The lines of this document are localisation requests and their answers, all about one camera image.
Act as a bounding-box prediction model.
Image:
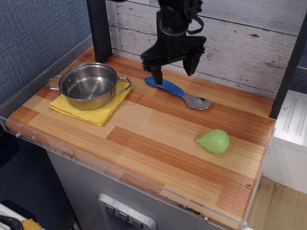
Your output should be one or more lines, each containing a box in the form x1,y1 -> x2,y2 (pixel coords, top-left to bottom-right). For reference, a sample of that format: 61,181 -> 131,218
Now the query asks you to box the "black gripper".
141,11 -> 206,85

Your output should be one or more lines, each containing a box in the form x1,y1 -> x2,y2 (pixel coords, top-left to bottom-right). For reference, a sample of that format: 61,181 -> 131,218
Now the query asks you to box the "blue handled metal spoon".
144,76 -> 212,110

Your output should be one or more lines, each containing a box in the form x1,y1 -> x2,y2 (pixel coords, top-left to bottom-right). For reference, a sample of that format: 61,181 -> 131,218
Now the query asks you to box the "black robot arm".
141,0 -> 206,85

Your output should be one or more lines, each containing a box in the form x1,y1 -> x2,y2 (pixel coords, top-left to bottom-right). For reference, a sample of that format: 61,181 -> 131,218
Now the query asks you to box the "green toy pear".
197,129 -> 230,154

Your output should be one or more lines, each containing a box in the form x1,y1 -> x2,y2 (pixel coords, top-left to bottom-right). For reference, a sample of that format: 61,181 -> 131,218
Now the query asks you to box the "stainless steel pot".
47,63 -> 132,110

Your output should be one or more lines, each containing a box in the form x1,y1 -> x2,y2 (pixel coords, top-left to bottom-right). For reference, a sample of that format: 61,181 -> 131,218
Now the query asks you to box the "yellow folded cloth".
49,87 -> 131,127

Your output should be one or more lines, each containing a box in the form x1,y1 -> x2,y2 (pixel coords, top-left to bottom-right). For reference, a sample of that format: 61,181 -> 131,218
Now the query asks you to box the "clear acrylic table guard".
0,34 -> 276,230

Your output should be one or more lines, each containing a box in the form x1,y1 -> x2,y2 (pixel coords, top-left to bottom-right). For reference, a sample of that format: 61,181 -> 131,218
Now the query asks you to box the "white aluminium ledge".
262,90 -> 307,193

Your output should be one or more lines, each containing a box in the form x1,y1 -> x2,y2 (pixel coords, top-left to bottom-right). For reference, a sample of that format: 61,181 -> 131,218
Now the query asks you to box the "silver control panel with buttons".
98,193 -> 157,230

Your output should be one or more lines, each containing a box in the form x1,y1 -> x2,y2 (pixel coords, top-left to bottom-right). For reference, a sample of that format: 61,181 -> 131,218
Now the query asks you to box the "yellow object bottom corner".
21,219 -> 43,230

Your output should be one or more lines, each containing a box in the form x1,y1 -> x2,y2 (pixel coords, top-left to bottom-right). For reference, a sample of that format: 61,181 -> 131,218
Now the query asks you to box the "black vertical post right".
270,14 -> 307,119

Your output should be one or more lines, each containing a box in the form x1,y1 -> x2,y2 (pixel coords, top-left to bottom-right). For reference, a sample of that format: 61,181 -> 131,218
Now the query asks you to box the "black cable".
0,215 -> 22,230

